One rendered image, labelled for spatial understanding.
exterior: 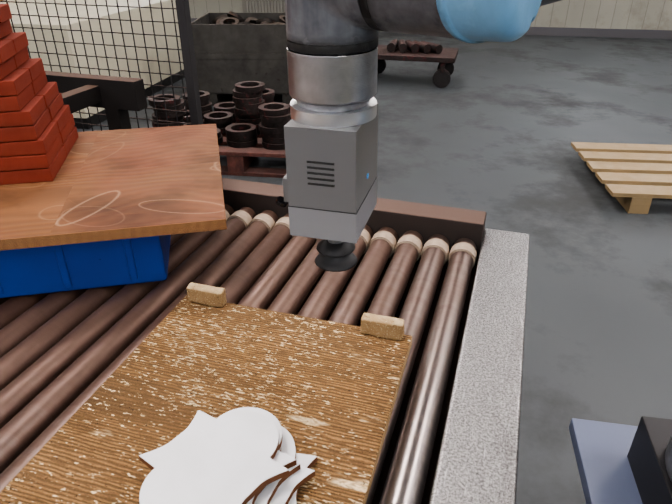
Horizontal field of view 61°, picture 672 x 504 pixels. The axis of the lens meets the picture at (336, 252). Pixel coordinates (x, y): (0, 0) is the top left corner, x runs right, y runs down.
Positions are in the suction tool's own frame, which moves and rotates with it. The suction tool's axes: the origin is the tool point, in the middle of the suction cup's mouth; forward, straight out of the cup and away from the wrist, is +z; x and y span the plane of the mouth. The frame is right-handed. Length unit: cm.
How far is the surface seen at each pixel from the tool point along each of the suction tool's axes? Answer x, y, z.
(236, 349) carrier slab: -15.6, -5.4, 19.6
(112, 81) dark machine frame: -100, -102, 13
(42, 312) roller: -49, -8, 22
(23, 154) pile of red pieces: -62, -26, 4
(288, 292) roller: -14.6, -22.4, 21.7
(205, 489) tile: -7.4, 18.2, 14.8
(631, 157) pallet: 101, -343, 111
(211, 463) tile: -8.2, 15.4, 14.9
